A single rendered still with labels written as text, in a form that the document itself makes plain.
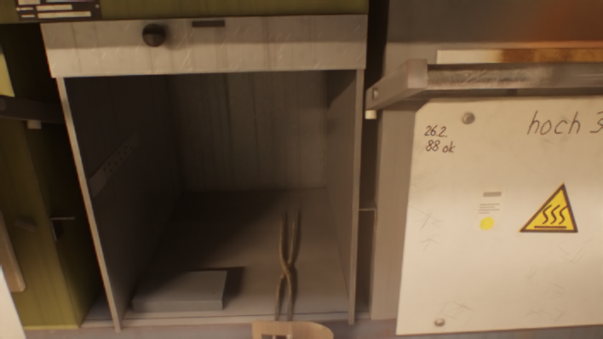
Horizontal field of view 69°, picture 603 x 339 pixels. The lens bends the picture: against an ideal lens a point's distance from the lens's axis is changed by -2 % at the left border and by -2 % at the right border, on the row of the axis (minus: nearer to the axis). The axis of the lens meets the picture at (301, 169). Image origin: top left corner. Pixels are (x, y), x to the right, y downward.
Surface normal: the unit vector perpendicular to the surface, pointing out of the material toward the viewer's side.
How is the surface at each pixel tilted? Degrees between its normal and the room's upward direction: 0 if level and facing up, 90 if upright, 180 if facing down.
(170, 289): 0
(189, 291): 0
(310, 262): 0
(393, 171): 90
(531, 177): 90
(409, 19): 90
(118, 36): 90
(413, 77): 69
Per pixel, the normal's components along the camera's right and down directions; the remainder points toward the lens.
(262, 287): -0.02, -0.92
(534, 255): 0.04, 0.40
